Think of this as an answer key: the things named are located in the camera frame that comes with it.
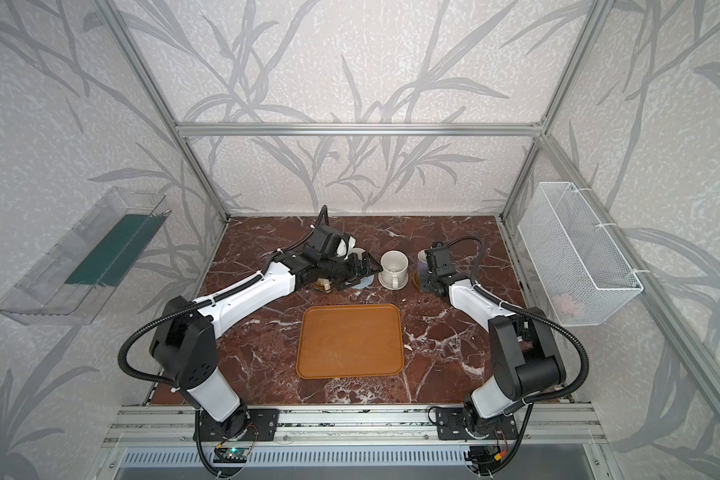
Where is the cream yellow mug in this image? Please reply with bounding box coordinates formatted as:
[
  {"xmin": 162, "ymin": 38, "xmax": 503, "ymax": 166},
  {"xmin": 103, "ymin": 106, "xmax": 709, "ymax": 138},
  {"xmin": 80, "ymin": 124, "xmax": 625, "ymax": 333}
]
[{"xmin": 312, "ymin": 278, "xmax": 332, "ymax": 293}]

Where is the white mug blue handle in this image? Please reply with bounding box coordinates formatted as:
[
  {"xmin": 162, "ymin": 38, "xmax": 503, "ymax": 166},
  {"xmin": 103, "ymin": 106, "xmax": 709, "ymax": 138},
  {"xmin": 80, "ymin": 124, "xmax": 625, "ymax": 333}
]
[{"xmin": 348, "ymin": 247, "xmax": 365, "ymax": 258}]

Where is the grey round felt coaster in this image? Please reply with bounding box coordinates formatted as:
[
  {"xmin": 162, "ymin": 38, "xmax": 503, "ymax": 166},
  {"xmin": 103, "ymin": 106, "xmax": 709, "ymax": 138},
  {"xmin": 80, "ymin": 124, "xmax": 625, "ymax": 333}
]
[{"xmin": 352, "ymin": 275, "xmax": 374, "ymax": 290}]

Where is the white mug cream handle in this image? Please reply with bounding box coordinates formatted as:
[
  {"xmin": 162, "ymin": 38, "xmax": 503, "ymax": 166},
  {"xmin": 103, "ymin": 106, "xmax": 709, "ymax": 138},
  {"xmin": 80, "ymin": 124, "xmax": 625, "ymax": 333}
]
[{"xmin": 380, "ymin": 250, "xmax": 409, "ymax": 275}]

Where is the beige patterned round coaster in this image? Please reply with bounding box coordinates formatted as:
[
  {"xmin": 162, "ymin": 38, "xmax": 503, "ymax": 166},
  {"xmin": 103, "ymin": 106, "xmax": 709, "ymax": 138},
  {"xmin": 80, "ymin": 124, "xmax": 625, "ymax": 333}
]
[{"xmin": 378, "ymin": 272, "xmax": 409, "ymax": 291}]

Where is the white mug purple handle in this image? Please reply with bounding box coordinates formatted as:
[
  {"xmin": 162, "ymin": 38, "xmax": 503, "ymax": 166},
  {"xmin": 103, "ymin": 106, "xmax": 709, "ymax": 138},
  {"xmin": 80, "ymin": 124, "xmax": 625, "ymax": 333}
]
[{"xmin": 417, "ymin": 250, "xmax": 428, "ymax": 268}]

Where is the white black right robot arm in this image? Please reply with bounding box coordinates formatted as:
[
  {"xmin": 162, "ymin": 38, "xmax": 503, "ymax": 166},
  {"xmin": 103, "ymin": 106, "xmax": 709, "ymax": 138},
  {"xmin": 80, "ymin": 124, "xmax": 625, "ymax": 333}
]
[{"xmin": 419, "ymin": 242, "xmax": 566, "ymax": 423}]

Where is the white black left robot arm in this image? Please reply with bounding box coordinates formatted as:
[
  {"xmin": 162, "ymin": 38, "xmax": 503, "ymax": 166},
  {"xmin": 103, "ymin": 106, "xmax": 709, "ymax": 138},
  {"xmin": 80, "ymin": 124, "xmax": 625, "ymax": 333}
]
[{"xmin": 150, "ymin": 252, "xmax": 381, "ymax": 423}]

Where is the orange brown serving tray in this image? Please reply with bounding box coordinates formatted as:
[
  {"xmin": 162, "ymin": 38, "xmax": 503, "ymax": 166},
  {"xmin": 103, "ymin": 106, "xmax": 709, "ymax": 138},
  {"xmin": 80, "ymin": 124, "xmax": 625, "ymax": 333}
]
[{"xmin": 296, "ymin": 304, "xmax": 404, "ymax": 380}]

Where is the pink object in basket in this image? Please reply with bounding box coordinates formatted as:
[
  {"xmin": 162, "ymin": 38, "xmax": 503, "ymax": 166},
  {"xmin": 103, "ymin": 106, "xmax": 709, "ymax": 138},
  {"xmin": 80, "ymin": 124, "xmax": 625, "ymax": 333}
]
[{"xmin": 552, "ymin": 293, "xmax": 580, "ymax": 317}]

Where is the green circuit board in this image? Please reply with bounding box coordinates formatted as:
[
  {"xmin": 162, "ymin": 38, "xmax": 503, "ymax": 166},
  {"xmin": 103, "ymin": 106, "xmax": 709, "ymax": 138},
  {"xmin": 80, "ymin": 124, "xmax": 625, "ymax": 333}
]
[{"xmin": 213, "ymin": 443, "xmax": 254, "ymax": 464}]

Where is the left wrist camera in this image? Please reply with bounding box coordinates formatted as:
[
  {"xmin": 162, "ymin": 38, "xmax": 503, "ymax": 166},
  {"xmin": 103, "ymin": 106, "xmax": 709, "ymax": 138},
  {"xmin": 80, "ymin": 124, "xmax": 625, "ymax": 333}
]
[{"xmin": 302, "ymin": 225, "xmax": 355, "ymax": 262}]

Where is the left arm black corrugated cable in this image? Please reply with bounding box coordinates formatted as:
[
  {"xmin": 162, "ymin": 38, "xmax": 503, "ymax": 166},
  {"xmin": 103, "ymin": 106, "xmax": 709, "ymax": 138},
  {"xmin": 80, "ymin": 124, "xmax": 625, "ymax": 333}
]
[{"xmin": 117, "ymin": 205, "xmax": 331, "ymax": 388}]

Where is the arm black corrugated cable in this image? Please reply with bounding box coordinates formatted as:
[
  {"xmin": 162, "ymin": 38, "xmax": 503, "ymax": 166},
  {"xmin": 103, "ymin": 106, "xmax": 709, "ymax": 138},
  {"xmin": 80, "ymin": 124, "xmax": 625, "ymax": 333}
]
[
  {"xmin": 117, "ymin": 205, "xmax": 331, "ymax": 388},
  {"xmin": 440, "ymin": 235, "xmax": 590, "ymax": 475}
]

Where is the white wire mesh basket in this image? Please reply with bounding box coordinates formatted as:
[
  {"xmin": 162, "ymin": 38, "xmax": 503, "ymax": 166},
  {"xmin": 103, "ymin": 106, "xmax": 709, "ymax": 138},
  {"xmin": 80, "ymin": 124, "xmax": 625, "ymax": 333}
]
[{"xmin": 518, "ymin": 182, "xmax": 643, "ymax": 327}]

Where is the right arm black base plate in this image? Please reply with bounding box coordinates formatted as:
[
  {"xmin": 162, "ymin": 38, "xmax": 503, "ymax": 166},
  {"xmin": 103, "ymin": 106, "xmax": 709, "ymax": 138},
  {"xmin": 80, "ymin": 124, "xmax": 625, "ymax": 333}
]
[{"xmin": 427, "ymin": 406, "xmax": 518, "ymax": 441}]

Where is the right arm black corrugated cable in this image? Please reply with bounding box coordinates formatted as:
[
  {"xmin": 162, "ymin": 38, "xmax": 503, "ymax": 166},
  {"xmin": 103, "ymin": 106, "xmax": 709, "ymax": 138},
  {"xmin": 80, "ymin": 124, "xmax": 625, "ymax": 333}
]
[{"xmin": 440, "ymin": 235, "xmax": 590, "ymax": 475}]

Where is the aluminium frame back crossbar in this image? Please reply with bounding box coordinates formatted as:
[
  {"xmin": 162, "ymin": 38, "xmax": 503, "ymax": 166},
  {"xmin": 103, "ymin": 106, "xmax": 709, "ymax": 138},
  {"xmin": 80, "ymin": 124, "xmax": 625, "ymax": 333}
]
[{"xmin": 175, "ymin": 123, "xmax": 542, "ymax": 137}]

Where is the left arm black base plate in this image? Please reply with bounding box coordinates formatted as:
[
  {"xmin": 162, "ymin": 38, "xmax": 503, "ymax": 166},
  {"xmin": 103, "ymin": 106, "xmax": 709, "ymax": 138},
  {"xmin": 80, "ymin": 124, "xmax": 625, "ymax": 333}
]
[{"xmin": 193, "ymin": 406, "xmax": 280, "ymax": 443}]

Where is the aluminium front rail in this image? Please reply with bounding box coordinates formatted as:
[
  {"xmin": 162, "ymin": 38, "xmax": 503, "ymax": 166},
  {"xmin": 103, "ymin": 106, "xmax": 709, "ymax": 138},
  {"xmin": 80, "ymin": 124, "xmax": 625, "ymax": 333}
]
[{"xmin": 102, "ymin": 403, "xmax": 608, "ymax": 448}]

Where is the clear plastic wall bin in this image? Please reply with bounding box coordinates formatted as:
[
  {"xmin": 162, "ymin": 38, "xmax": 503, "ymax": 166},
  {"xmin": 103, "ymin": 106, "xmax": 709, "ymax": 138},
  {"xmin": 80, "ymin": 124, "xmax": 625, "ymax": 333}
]
[{"xmin": 0, "ymin": 187, "xmax": 171, "ymax": 326}]

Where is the aluminium frame corner post right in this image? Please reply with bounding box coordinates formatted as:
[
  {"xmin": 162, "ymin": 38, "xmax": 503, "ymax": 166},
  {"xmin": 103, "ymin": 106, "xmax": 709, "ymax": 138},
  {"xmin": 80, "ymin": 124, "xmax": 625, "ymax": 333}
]
[{"xmin": 500, "ymin": 0, "xmax": 614, "ymax": 224}]

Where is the aluminium frame corner post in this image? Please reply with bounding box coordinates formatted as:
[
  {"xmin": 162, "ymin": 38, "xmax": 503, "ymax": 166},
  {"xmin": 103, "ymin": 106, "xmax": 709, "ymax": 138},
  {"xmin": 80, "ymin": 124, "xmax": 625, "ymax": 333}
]
[
  {"xmin": 93, "ymin": 0, "xmax": 230, "ymax": 222},
  {"xmin": 500, "ymin": 0, "xmax": 614, "ymax": 224}
]

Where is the aluminium frame corner post left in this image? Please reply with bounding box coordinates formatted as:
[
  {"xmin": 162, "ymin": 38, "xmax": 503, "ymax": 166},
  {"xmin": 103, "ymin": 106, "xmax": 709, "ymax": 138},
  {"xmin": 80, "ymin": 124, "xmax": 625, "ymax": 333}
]
[{"xmin": 93, "ymin": 0, "xmax": 230, "ymax": 222}]

